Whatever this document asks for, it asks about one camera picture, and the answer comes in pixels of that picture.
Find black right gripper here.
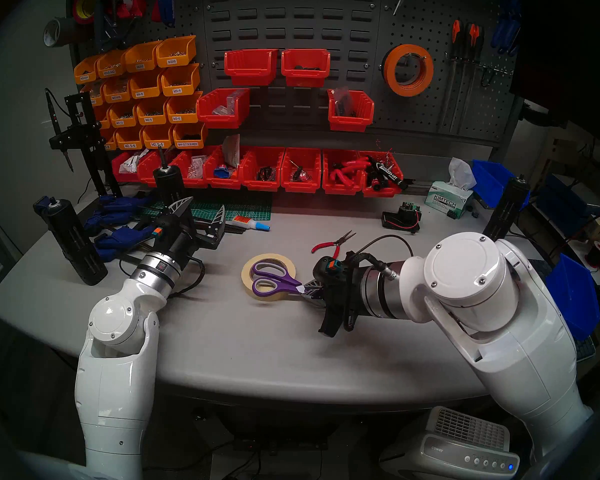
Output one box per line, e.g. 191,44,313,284
302,269,363,338

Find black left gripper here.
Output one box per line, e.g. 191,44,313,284
156,196,226,264

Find purple handled scissors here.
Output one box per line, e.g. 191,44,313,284
250,261,313,302

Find orange tape roll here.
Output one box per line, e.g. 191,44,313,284
382,44,435,97

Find beige masking tape roll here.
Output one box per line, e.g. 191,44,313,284
241,254,297,302

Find grey perforated pegboard panel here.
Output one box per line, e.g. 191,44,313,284
67,0,206,150
370,0,523,140

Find red tape roll yellow core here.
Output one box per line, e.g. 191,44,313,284
71,0,103,25

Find red plastic storage bin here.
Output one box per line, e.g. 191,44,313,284
196,87,251,130
327,89,376,133
240,146,286,192
321,149,368,196
136,149,173,187
280,148,326,194
223,49,278,87
202,145,246,190
170,149,211,189
111,151,143,183
362,151,406,199
281,49,332,88

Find black cylinder with long bit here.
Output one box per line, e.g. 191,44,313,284
152,145,186,205

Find white glue bottle blue cap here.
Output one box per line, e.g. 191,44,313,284
228,215,271,232

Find green cutting mat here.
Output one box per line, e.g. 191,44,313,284
140,191,273,222

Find user manual in bag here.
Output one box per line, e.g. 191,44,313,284
222,134,242,169

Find yellow bin labelled HEX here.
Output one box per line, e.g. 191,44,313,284
172,121,208,150

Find white crumpled plastic bag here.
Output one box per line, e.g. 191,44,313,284
122,150,151,174

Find yellow bin labelled M2.5-5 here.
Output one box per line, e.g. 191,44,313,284
141,125,175,150

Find yellow bin labelled M3-6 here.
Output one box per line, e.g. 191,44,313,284
166,91,203,125

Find yellow bin labelled M2.5-6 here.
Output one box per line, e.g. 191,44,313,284
115,126,143,151

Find yellow bin labelled M3-8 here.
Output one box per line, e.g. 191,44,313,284
136,98,170,126

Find clear plastic parts bag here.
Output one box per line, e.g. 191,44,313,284
212,90,245,116

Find yellow bin labelled M3-12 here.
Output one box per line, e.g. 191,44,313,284
108,101,138,129

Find yellow bin labelled M3-4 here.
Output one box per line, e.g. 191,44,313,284
160,63,201,97

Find black ribbed cylinder tool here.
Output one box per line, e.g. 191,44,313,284
482,174,531,242
42,196,109,286

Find yellow bin labelled M4-6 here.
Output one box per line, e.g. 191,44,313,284
128,69,164,100

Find black labelled tube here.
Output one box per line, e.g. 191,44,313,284
367,156,410,191

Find yellow bin labelled M4X4X6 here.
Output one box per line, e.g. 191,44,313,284
102,76,132,104

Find yellow bin labelled M3X6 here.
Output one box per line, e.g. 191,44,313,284
155,35,197,68

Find Kimtech tissue box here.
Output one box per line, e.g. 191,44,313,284
425,157,477,220

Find yellow bin labelled M4X6X5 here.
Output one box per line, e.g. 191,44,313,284
82,80,106,107

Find yellow bin labelled M3X8 BAD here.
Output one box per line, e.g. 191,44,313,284
96,49,128,79

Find clear bag with black parts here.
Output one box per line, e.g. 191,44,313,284
332,86,356,117

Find small blue storage bin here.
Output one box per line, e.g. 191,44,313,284
472,159,517,210

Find grey Coway air purifier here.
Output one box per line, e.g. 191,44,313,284
380,405,521,480

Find red plastic tool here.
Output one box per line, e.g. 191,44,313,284
117,0,148,19

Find large blue storage bin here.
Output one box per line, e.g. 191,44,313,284
545,254,600,342

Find black keyboard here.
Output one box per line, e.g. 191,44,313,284
575,336,597,363

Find black monitor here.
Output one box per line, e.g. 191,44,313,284
510,0,600,140

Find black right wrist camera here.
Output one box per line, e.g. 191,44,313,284
314,256,345,281

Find red handled needle pliers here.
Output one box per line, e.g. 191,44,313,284
311,229,357,257

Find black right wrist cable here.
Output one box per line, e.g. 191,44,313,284
347,234,415,285

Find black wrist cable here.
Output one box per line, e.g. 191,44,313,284
169,254,207,299
347,234,415,285

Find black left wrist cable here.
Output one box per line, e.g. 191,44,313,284
169,254,207,299

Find black battery holder with wires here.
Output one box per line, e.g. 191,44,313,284
381,201,423,233

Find black metal stand frame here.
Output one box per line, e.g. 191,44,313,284
49,91,123,197

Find grey louvred wall panel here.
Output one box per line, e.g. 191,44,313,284
202,0,381,135

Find grey duct tape roll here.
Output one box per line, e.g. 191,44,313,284
42,16,81,48

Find orange black handled file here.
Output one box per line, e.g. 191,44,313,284
455,23,482,135
437,19,465,132

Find blue handled tool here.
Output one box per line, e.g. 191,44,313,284
491,0,523,55

